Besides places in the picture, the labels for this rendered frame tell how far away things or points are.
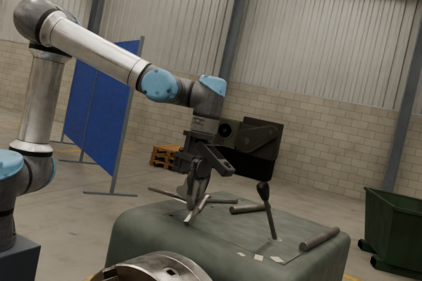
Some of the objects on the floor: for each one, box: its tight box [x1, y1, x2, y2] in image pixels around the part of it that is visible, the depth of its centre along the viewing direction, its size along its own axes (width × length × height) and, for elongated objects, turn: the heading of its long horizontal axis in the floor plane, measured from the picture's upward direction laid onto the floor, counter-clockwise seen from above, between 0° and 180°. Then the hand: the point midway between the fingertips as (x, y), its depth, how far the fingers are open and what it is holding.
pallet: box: [149, 144, 184, 169], centre depth 906 cm, size 125×86×44 cm
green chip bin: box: [357, 186, 422, 281], centre depth 512 cm, size 134×94×85 cm
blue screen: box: [50, 36, 145, 197], centre depth 729 cm, size 412×80×235 cm, turn 133°
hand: (193, 207), depth 104 cm, fingers closed
